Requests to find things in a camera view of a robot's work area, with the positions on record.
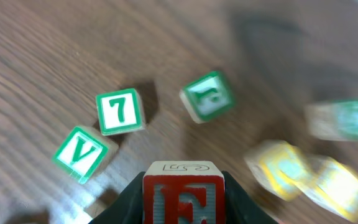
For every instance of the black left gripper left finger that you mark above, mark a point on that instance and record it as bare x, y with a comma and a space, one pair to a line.
124, 208

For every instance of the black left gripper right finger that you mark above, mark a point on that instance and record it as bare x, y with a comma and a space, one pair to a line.
239, 207

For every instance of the red E block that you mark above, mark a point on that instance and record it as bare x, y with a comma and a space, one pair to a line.
183, 192

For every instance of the yellow C block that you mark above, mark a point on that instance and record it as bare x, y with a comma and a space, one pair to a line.
279, 168

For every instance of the green V block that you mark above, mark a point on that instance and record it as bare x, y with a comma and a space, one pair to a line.
84, 153

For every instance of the green 7 block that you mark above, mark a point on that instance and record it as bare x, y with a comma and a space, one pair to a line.
120, 112

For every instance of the yellow S block upper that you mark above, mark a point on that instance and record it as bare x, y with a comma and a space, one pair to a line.
333, 186

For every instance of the green J block left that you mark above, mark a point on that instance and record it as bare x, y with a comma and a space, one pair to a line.
207, 97

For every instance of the green Z block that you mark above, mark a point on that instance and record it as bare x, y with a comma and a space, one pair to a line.
333, 120

